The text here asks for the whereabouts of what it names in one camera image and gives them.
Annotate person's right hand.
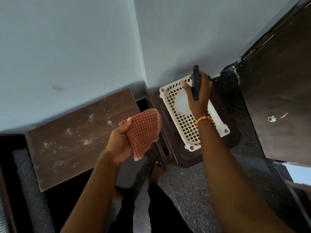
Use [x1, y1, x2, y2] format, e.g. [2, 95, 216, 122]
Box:
[180, 72, 213, 120]

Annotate person's left hand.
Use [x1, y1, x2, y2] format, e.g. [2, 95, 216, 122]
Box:
[104, 117, 136, 166]

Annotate black phone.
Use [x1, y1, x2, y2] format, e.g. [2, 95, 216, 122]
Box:
[193, 65, 200, 101]

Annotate red checked cloth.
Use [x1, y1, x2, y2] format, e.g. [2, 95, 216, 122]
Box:
[119, 108, 162, 161]

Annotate person's right forearm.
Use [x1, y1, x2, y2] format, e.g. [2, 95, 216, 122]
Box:
[196, 117, 288, 233]

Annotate person's left forearm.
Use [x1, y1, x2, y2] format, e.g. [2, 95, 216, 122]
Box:
[60, 153, 122, 233]

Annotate white round lid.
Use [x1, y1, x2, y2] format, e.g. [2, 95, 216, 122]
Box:
[174, 90, 193, 117]

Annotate white plastic lattice basket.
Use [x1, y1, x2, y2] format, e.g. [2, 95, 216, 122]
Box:
[159, 75, 230, 152]

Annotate brown wooden table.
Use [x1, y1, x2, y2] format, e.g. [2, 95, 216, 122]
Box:
[25, 88, 141, 192]

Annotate dark brown plastic stool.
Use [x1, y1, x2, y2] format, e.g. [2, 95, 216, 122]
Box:
[148, 77, 241, 168]

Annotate person's right foot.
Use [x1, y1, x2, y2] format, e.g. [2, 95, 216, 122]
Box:
[150, 161, 166, 184]

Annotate dark brown door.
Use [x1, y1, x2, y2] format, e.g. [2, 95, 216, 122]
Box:
[233, 0, 311, 168]

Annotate black trousers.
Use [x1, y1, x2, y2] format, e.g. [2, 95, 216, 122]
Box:
[108, 182, 193, 233]

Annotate grey woven mat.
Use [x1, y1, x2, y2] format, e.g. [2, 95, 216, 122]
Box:
[12, 147, 56, 233]

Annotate orange bead bracelet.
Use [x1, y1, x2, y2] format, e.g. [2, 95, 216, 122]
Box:
[195, 116, 214, 127]

